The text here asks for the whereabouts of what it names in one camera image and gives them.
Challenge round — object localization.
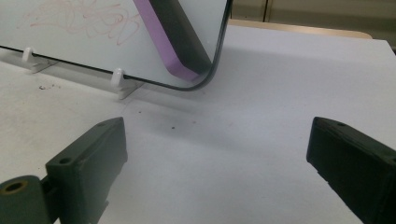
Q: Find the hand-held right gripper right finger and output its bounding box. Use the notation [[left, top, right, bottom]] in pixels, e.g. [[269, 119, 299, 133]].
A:
[[305, 116, 396, 224]]

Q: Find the white plastic whiteboard stand clip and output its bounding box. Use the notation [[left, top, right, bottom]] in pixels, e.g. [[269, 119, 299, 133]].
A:
[[109, 67, 144, 101], [21, 46, 59, 75]]

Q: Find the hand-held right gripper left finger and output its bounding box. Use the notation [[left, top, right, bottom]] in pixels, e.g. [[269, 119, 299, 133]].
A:
[[45, 117, 129, 224]]

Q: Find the purple and black whiteboard eraser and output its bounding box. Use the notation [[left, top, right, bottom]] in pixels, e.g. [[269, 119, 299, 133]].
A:
[[133, 0, 214, 82]]

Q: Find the white whiteboard with black rim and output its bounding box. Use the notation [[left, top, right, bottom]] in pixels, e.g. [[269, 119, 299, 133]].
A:
[[0, 0, 234, 92]]

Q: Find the wooden table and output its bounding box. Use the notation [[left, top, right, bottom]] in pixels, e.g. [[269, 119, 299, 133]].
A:
[[228, 18, 374, 40]]

